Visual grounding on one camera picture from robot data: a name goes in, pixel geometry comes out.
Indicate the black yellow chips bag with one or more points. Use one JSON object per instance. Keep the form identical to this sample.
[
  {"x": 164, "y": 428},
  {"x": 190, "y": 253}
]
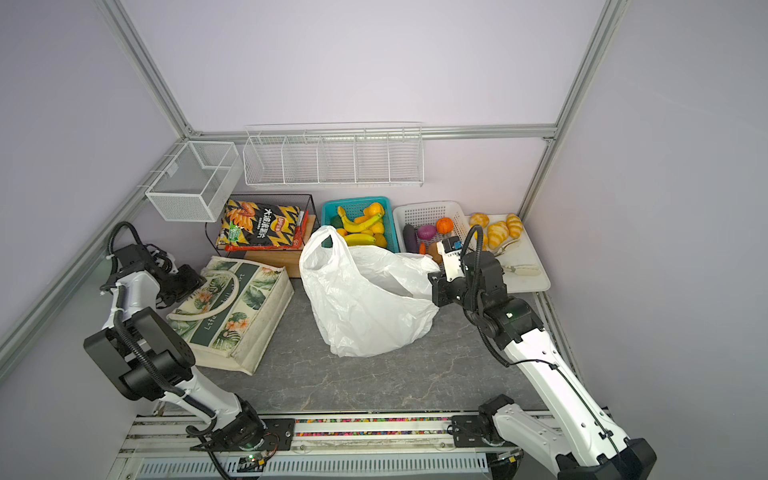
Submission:
[{"x": 248, "y": 225}]

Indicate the dark purple eggplant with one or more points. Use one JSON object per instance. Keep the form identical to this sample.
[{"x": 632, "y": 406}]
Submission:
[{"x": 410, "y": 239}]

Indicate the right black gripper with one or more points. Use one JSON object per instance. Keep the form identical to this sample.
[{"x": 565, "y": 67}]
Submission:
[{"x": 442, "y": 285}]

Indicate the teal plastic fruit basket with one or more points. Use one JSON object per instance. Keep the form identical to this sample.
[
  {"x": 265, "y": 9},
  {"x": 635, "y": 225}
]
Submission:
[{"x": 357, "y": 209}]

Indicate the croissant middle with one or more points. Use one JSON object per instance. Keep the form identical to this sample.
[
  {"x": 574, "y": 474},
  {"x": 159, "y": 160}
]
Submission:
[{"x": 496, "y": 234}]

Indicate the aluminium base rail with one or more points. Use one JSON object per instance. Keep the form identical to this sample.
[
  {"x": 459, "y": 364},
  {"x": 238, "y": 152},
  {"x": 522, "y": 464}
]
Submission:
[{"x": 359, "y": 445}]

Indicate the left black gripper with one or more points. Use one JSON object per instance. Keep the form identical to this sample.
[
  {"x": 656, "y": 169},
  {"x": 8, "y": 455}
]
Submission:
[{"x": 192, "y": 282}]

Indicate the cream canvas tote bag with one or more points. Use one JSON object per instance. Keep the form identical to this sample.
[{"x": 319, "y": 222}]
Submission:
[{"x": 230, "y": 320}]

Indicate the purple red onion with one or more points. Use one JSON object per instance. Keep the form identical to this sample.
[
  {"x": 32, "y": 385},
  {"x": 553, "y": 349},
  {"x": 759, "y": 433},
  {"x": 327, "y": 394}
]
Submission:
[{"x": 427, "y": 232}]

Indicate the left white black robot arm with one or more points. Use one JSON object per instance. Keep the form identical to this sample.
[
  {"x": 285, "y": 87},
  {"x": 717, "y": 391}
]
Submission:
[{"x": 145, "y": 358}]

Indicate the croissant right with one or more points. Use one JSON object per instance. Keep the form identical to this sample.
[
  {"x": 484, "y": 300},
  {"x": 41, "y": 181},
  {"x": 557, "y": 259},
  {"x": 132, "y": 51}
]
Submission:
[{"x": 514, "y": 226}]

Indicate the white wire wall rack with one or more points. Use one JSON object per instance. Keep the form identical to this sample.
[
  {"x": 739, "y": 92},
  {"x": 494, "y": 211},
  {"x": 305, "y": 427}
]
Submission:
[{"x": 334, "y": 154}]

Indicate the white tray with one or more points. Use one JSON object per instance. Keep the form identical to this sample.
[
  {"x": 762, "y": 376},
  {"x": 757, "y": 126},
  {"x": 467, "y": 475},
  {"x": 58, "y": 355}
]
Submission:
[{"x": 520, "y": 251}]

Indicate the white mesh wall basket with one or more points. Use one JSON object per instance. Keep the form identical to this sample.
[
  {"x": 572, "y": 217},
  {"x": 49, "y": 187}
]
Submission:
[{"x": 196, "y": 182}]

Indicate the single yellow banana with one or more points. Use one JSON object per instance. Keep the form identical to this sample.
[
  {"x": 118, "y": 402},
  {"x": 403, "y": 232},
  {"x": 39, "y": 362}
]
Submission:
[{"x": 353, "y": 227}]

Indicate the orange tangerine in white basket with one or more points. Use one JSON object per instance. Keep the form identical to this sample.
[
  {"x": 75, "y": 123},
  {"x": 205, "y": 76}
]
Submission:
[{"x": 444, "y": 226}]

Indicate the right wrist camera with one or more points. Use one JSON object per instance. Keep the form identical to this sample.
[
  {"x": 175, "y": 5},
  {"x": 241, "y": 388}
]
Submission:
[{"x": 450, "y": 251}]

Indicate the white plastic grocery bag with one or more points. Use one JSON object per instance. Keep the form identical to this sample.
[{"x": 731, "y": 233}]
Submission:
[{"x": 366, "y": 300}]

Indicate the yellow banana bunch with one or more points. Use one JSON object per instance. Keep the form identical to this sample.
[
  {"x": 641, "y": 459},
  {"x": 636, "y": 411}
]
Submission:
[{"x": 359, "y": 239}]

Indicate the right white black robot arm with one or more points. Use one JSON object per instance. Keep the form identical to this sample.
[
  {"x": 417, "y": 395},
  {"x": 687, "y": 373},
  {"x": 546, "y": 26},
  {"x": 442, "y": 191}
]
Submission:
[{"x": 540, "y": 360}]

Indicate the white plastic vegetable basket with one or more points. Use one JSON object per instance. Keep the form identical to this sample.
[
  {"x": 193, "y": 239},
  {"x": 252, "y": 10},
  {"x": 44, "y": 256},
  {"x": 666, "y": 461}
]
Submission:
[{"x": 419, "y": 214}]

